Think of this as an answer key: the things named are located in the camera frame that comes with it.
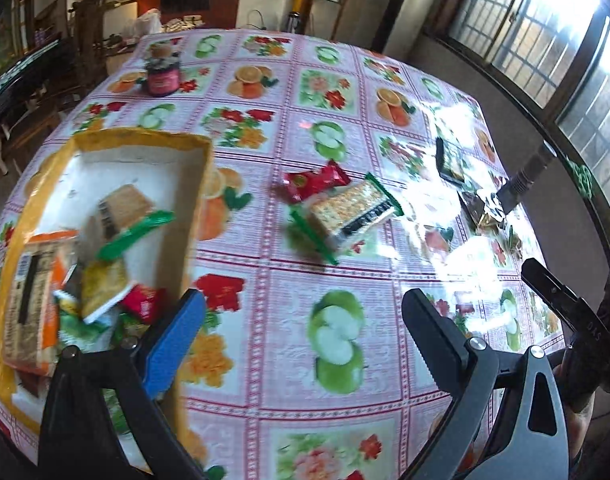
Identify green garlic pea packet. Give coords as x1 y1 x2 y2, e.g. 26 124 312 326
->
55 297 118 352

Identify gold woven snack packet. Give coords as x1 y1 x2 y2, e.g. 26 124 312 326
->
80 258 136 324

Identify orange cracker pack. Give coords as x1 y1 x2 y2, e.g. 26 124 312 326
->
3 230 78 377

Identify yellow rimmed white tray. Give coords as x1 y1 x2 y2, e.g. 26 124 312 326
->
0 128 213 456

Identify black stripe cracker pack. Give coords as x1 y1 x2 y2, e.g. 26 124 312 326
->
94 184 176 261

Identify green end cracker pack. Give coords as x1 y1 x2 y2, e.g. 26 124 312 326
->
290 172 404 266

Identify red face snack packet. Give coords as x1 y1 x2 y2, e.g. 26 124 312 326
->
282 159 351 204

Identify red white sachet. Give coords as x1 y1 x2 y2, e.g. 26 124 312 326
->
120 284 166 325

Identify silver foil snack bag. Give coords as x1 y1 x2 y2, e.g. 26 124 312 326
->
458 188 506 234

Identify person right hand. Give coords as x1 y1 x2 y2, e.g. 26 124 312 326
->
562 392 596 466

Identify grey metal flashlight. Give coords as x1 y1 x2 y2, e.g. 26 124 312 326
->
496 141 557 214

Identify dark green chip packet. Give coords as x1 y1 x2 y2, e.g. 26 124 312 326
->
435 136 466 188

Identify floral plastic tablecloth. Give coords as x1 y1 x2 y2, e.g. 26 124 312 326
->
0 29 563 479

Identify pink label jar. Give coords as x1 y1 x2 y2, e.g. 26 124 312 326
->
145 42 180 98

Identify wooden chair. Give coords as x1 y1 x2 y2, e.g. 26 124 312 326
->
70 0 112 93

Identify white plastic bag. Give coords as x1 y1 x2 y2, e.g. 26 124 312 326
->
129 9 163 38

